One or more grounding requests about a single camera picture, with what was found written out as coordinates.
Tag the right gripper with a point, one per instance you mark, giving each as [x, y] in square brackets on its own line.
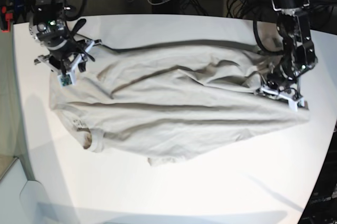
[69, 58]

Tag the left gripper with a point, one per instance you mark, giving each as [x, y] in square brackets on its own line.
[280, 91]

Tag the beige t-shirt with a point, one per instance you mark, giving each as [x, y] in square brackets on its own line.
[170, 104]

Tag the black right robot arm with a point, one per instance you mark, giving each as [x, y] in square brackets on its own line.
[54, 26]

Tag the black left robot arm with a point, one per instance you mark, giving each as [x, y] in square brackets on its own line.
[296, 57]

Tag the red black clamp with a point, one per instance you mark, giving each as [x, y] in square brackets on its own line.
[7, 16]

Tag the white cabinet corner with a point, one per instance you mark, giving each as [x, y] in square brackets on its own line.
[26, 201]

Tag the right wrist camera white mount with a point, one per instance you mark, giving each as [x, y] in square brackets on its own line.
[67, 79]

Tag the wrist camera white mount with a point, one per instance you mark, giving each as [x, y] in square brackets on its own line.
[299, 103]
[67, 79]

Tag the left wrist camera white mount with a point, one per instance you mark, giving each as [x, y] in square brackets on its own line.
[299, 103]

